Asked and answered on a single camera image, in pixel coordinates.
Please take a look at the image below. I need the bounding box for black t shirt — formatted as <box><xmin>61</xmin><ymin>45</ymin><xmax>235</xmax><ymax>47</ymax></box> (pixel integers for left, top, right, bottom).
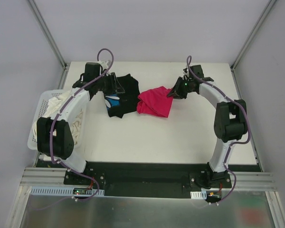
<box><xmin>104</xmin><ymin>74</ymin><xmax>140</xmax><ymax>118</ymax></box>

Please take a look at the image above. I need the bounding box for pink t shirt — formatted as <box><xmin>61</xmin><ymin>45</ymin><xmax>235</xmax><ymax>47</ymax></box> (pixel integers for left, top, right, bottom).
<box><xmin>137</xmin><ymin>86</ymin><xmax>173</xmax><ymax>118</ymax></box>

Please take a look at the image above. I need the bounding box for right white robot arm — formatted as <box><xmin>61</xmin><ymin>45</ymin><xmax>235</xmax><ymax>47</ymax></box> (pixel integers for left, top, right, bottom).
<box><xmin>167</xmin><ymin>65</ymin><xmax>248</xmax><ymax>188</ymax></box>

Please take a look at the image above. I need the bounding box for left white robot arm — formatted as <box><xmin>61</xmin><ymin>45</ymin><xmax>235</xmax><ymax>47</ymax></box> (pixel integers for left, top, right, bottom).
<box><xmin>37</xmin><ymin>61</ymin><xmax>114</xmax><ymax>185</ymax></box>

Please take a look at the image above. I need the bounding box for cream t shirt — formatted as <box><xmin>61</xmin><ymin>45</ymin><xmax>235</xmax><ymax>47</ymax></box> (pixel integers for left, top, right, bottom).
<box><xmin>32</xmin><ymin>89</ymin><xmax>84</xmax><ymax>146</ymax></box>

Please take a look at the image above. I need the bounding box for white plastic laundry basket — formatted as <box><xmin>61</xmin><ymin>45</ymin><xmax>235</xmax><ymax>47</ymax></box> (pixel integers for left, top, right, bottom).
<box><xmin>27</xmin><ymin>89</ymin><xmax>87</xmax><ymax>150</ymax></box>

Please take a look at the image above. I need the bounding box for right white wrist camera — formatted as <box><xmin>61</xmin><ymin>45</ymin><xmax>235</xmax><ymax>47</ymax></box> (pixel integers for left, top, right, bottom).
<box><xmin>183</xmin><ymin>68</ymin><xmax>189</xmax><ymax>80</ymax></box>

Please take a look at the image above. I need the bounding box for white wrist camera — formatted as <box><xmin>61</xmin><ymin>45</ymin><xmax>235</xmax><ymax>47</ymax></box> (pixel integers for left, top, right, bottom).
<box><xmin>97</xmin><ymin>60</ymin><xmax>111</xmax><ymax>69</ymax></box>
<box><xmin>183</xmin><ymin>68</ymin><xmax>189</xmax><ymax>80</ymax></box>

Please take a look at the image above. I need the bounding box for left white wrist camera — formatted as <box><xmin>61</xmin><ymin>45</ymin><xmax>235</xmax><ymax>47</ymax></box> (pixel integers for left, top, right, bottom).
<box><xmin>97</xmin><ymin>60</ymin><xmax>111</xmax><ymax>69</ymax></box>

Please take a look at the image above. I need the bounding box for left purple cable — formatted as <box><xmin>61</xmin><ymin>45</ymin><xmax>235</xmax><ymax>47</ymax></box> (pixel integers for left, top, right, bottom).
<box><xmin>49</xmin><ymin>47</ymin><xmax>114</xmax><ymax>202</ymax></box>

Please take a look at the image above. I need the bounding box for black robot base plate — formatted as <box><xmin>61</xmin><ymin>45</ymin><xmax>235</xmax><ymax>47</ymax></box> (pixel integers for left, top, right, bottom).
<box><xmin>63</xmin><ymin>161</ymin><xmax>231</xmax><ymax>199</ymax></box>

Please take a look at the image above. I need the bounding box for right white cable duct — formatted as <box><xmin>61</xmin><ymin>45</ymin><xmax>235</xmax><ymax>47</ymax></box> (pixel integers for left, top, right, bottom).
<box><xmin>190</xmin><ymin>190</ymin><xmax>207</xmax><ymax>200</ymax></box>

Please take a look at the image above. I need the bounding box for white cable duct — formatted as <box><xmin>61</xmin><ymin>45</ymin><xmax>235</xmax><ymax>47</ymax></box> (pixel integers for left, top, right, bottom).
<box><xmin>190</xmin><ymin>190</ymin><xmax>207</xmax><ymax>200</ymax></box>
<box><xmin>30</xmin><ymin>186</ymin><xmax>105</xmax><ymax>197</ymax></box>

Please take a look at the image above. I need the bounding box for left aluminium frame post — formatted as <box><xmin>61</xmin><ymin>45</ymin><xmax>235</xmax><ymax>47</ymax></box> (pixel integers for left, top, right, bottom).
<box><xmin>26</xmin><ymin>0</ymin><xmax>67</xmax><ymax>69</ymax></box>

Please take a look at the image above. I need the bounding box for aluminium frame post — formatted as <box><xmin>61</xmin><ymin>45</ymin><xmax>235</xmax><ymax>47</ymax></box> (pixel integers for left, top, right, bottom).
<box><xmin>230</xmin><ymin>0</ymin><xmax>278</xmax><ymax>72</ymax></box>
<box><xmin>26</xmin><ymin>0</ymin><xmax>67</xmax><ymax>69</ymax></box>

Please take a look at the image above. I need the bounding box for right aluminium frame post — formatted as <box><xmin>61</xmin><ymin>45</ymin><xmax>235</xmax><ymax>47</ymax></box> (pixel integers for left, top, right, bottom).
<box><xmin>230</xmin><ymin>0</ymin><xmax>278</xmax><ymax>72</ymax></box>

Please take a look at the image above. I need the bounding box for left white cable duct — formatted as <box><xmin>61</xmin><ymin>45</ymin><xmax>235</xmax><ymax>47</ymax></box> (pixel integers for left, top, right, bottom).
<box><xmin>30</xmin><ymin>186</ymin><xmax>105</xmax><ymax>197</ymax></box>

